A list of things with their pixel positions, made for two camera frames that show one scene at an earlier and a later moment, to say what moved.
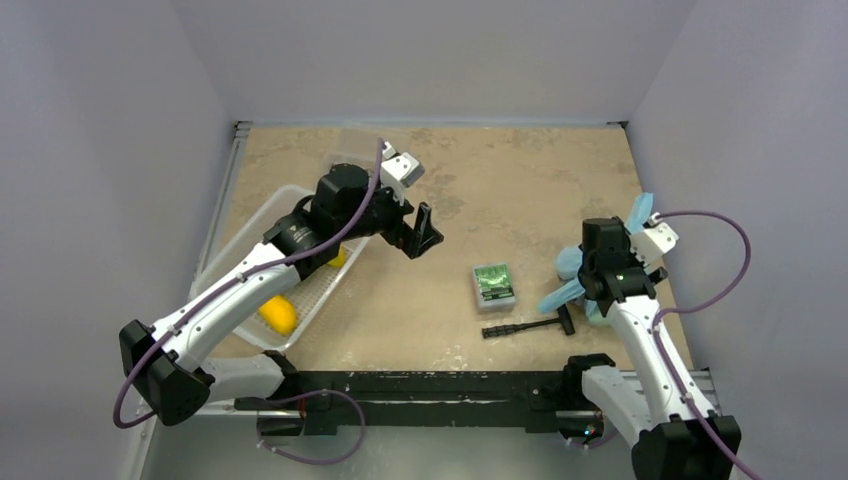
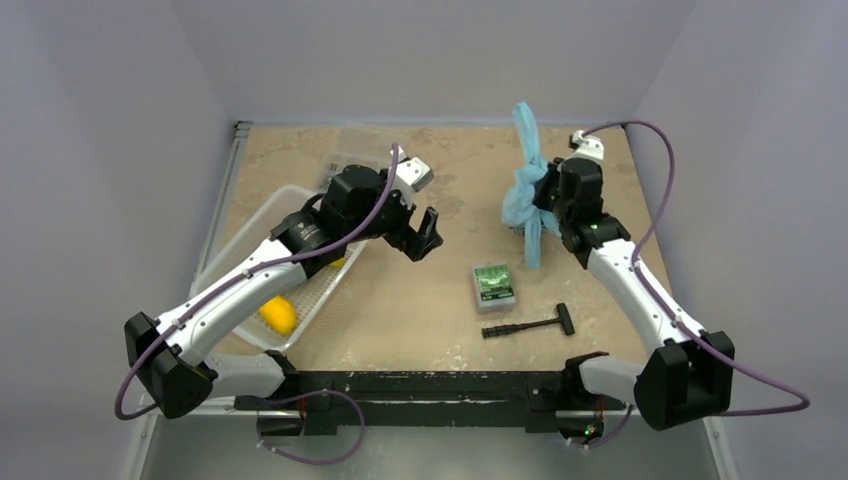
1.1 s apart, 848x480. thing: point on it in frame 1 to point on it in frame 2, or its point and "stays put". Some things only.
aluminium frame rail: x=222 y=201 stays put
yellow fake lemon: x=279 y=314 stays put
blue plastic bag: x=568 y=265 to x=519 y=207
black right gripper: x=610 y=291 to x=548 y=193
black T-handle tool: x=563 y=317 stays put
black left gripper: x=413 y=240 stays put
